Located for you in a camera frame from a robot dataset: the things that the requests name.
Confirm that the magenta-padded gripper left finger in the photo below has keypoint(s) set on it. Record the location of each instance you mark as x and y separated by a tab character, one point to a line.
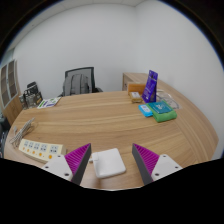
61	166

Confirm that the black leather armchair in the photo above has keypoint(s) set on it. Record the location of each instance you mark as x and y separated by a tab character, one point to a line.
3	136

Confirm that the grey backpack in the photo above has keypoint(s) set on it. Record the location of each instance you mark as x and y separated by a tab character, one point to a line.
76	85

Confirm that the cream power strip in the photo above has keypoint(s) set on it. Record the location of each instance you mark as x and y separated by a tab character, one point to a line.
40	150

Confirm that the teal flat box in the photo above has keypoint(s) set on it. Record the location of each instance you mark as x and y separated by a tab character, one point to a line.
160	107

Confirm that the purple standing card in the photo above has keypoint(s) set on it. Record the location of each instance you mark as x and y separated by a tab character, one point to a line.
150	86

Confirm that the white printed leaflet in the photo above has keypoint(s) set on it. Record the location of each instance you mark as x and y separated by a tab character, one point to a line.
48	103

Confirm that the wooden glass-door cabinet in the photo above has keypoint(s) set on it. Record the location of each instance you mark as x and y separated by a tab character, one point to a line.
13	106

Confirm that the small beige box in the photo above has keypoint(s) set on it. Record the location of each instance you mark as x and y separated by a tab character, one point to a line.
136	97

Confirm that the orange wooden box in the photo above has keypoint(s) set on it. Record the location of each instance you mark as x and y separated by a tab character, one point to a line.
136	87

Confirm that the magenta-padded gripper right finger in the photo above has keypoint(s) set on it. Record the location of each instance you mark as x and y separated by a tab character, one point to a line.
163	165

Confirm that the black mesh office chair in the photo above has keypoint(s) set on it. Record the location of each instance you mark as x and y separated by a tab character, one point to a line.
91	76

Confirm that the clear plastic bag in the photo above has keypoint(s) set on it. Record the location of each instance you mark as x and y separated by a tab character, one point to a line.
166	98

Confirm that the white charger block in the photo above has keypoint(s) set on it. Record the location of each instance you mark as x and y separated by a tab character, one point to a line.
108	163

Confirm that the small blue box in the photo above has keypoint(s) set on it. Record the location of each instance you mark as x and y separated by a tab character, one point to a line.
145	110

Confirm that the low wooden side cabinet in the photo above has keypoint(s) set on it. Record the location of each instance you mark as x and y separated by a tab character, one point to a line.
128	78

